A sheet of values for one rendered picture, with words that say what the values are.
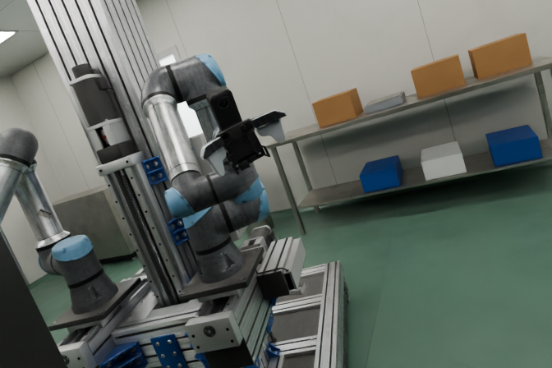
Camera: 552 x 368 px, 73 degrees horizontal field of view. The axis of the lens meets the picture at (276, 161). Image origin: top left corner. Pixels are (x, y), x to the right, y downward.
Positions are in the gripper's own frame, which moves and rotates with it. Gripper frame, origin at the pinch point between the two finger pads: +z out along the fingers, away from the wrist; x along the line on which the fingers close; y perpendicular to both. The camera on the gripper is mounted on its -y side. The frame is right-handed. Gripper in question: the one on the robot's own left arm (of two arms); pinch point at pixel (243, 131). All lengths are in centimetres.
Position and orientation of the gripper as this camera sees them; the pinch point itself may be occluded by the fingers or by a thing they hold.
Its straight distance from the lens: 59.4
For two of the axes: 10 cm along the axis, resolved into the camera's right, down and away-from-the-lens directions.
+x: -8.6, 4.8, -1.7
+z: 2.4, 0.8, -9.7
